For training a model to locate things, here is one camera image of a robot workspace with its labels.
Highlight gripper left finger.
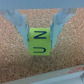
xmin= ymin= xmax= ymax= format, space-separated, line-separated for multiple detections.
xmin=0 ymin=8 xmax=32 ymax=51

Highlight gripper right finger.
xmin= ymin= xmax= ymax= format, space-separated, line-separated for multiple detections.
xmin=49 ymin=7 xmax=81 ymax=48

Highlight yellow block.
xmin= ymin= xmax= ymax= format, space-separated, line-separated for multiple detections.
xmin=28 ymin=27 xmax=52 ymax=57

